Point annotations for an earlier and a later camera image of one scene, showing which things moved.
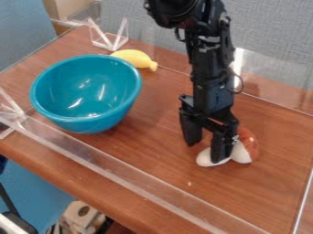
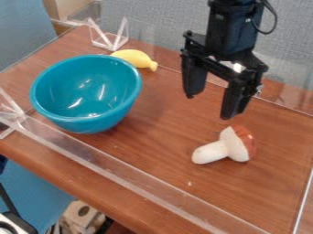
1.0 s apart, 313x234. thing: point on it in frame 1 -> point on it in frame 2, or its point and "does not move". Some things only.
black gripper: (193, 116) -> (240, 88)
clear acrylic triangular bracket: (109, 40) does not move
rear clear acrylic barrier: (275, 65) does not move
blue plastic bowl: (87, 91) does not move
